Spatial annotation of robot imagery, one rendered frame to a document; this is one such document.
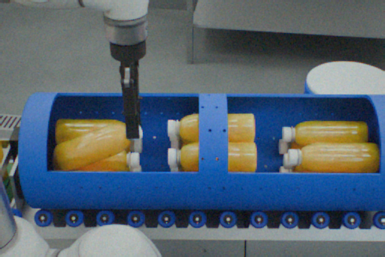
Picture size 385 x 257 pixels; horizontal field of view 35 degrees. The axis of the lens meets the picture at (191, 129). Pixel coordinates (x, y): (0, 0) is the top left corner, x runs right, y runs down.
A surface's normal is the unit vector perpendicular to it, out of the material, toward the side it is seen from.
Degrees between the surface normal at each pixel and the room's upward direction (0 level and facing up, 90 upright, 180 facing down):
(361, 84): 0
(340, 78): 0
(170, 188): 90
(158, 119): 92
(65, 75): 0
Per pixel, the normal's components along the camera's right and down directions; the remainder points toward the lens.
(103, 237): 0.04, -0.83
